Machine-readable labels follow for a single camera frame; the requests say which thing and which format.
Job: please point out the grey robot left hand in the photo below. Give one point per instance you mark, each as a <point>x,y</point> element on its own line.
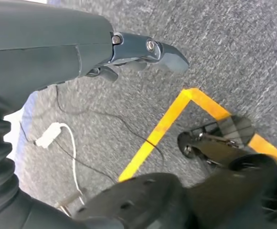
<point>33,47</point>

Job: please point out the white power strip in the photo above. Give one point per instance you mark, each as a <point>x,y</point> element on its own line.
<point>48,135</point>

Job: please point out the yellow floor tape square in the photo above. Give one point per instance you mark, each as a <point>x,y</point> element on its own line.
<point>167,121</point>

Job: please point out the dark grey blue-edged carpet mat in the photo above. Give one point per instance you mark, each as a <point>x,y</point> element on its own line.
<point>224,47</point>

